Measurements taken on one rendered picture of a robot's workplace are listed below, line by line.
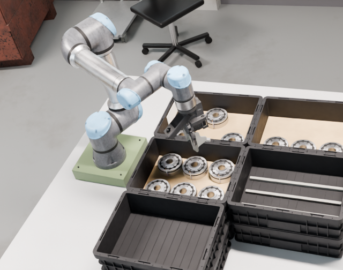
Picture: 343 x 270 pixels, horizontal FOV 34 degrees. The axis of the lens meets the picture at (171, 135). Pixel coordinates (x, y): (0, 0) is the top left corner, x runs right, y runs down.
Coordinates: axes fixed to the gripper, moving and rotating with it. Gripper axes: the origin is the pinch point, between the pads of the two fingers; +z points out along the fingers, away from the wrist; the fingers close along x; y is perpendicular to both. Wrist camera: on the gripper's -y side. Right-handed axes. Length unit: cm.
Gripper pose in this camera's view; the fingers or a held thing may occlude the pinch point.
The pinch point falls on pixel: (191, 145)
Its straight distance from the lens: 215.0
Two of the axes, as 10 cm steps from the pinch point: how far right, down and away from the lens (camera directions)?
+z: 2.1, 6.9, 6.9
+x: -4.1, -5.7, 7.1
